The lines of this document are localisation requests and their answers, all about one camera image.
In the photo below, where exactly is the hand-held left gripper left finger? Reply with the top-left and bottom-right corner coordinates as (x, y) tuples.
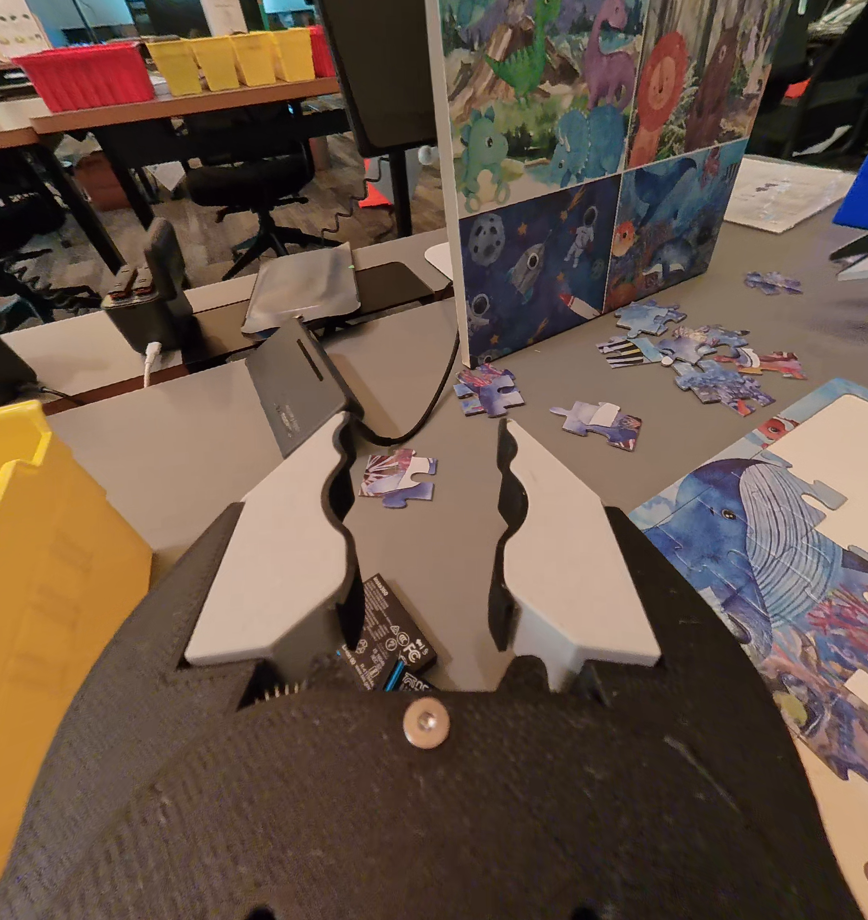
(184, 412), (366, 668)

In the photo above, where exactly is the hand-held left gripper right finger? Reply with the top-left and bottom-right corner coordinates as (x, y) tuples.
(486, 417), (662, 692)

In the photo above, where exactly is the ocean jigsaw puzzle board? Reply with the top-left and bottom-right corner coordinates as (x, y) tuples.
(628, 377), (868, 920)

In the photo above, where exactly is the white patch blue puzzle piece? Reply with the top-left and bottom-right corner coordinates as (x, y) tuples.
(549, 402), (643, 452)

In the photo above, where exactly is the purple fan coral puzzle piece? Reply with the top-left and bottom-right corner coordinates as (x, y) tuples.
(359, 449), (438, 507)

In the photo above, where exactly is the black charging hub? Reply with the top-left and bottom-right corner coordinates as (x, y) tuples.
(245, 316), (366, 461)

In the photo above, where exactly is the pile of loose puzzle pieces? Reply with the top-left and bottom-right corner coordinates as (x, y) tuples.
(595, 298), (809, 418)

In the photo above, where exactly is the large yellow storage bin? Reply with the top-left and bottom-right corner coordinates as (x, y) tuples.
(0, 399), (154, 892)

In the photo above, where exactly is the silver foil pouch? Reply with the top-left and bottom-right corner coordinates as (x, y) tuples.
(241, 243), (363, 335)

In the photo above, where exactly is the illustrated puzzle box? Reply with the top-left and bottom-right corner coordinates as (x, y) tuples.
(427, 0), (794, 368)

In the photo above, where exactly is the black office chair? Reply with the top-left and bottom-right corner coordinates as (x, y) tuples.
(185, 108), (316, 281)

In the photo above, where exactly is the wooden table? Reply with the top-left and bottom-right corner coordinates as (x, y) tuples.
(30, 75), (343, 268)

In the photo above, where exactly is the black monitor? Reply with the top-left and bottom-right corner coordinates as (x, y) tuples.
(317, 0), (442, 159)

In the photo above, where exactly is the small yellow bin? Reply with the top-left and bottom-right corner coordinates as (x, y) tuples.
(272, 29), (316, 82)
(189, 36), (242, 92)
(231, 32), (280, 87)
(146, 39), (203, 96)

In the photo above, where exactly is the black braided cable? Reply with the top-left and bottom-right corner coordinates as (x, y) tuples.
(355, 316), (463, 447)

